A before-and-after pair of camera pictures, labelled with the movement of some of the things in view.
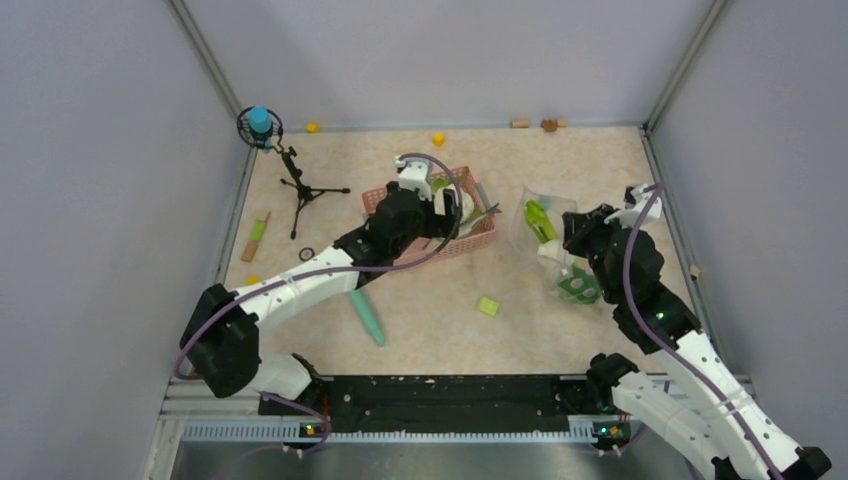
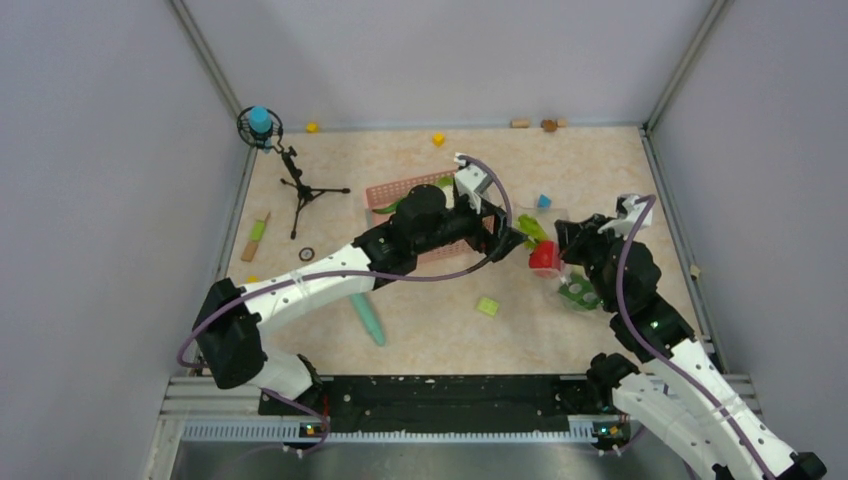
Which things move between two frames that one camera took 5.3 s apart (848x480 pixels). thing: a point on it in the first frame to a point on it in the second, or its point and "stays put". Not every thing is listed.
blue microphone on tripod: [262, 127] stays put
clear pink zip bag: [537, 231] to [522, 254]
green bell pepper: [582, 286] stays put
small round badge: [306, 254] stays put
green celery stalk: [540, 221] to [531, 228]
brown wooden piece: [549, 125] stays put
